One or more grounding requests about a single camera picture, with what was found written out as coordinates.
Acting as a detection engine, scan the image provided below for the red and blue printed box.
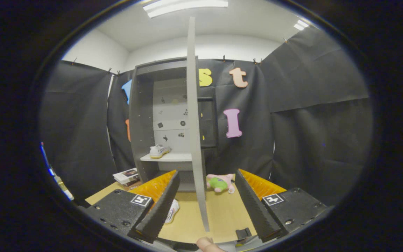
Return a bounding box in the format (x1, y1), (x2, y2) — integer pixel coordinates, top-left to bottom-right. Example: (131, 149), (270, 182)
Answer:
(41, 142), (54, 176)

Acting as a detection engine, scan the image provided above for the white cabinet shelf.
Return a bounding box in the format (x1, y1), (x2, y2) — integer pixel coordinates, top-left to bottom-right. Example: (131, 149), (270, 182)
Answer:
(140, 152), (192, 162)

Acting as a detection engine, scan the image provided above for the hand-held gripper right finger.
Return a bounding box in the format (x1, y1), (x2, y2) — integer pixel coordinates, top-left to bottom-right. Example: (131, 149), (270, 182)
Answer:
(234, 169), (335, 243)

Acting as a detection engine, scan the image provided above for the stack of books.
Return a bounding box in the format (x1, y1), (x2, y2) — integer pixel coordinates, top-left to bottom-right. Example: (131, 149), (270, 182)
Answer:
(113, 168), (142, 191)

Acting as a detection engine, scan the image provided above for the grey shoe cabinet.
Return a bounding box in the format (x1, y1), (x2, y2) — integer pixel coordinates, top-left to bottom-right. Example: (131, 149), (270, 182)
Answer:
(129, 56), (219, 192)

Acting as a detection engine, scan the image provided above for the pink and green plush toy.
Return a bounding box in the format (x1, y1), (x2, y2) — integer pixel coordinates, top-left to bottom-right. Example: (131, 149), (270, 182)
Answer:
(206, 174), (236, 194)

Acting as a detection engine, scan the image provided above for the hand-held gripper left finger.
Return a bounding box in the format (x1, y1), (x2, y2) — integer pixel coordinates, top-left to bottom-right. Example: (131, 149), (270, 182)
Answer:
(79, 170), (181, 244)

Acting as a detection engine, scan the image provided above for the white tray with small items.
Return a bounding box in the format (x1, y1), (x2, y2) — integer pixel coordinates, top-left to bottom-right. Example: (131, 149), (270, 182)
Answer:
(54, 174), (75, 201)

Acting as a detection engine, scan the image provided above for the white canvas shoe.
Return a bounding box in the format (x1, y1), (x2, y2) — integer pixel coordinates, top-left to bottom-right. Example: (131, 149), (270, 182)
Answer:
(164, 199), (180, 224)
(149, 144), (171, 159)

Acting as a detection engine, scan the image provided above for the grey shoe cabinet door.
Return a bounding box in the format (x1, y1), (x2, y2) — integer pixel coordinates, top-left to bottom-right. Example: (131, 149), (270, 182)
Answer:
(186, 17), (210, 232)

